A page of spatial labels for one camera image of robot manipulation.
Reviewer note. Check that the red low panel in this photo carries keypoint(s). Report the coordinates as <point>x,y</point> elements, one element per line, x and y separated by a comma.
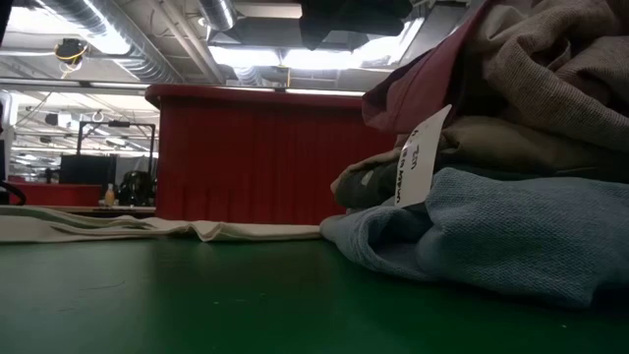
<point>59,194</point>

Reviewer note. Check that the black metal rack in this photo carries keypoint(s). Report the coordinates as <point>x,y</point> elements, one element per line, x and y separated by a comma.
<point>118,124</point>

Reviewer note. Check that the small yellow bottle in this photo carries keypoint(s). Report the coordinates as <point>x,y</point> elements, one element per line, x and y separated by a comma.
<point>109,195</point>

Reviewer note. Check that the pale pink garment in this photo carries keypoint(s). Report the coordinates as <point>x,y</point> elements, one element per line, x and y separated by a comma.
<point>555,74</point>

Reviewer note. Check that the bright ceiling light panel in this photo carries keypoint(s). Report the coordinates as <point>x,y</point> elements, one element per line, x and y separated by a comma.
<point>265,58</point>

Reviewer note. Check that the round silver air duct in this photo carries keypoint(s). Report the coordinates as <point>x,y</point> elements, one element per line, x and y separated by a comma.
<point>218,12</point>

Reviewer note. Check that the green table mat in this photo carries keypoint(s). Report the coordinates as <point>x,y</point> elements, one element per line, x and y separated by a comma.
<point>196,305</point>

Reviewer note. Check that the corrugated silver air duct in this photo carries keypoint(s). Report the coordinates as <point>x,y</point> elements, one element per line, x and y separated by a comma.
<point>142,59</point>

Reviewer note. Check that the red plastic laundry basket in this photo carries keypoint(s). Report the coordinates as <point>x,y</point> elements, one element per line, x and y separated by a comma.
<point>245,162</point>

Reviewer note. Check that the white printed tote bag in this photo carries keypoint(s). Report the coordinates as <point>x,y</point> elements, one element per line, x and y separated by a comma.
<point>147,228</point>

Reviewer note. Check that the person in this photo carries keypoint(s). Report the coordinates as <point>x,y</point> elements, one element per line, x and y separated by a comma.
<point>135,187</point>

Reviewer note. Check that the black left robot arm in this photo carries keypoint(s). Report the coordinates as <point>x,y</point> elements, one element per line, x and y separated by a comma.
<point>4,15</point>

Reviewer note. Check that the black monitor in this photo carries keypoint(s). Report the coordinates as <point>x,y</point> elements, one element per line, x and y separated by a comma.
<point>88,169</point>

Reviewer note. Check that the maroon garment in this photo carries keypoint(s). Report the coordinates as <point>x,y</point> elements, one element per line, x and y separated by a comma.
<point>417,93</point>

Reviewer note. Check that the light blue towel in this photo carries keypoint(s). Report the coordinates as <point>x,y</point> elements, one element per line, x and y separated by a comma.
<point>516,236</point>

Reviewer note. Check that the grey beige garment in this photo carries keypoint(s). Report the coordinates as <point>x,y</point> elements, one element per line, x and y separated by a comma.
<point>516,142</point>

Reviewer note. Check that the white machine housing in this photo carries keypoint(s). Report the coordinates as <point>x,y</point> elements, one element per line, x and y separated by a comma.
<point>6,137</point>

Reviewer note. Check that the white handwritten garment tag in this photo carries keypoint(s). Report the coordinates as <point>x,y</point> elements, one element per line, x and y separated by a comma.
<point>417,162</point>

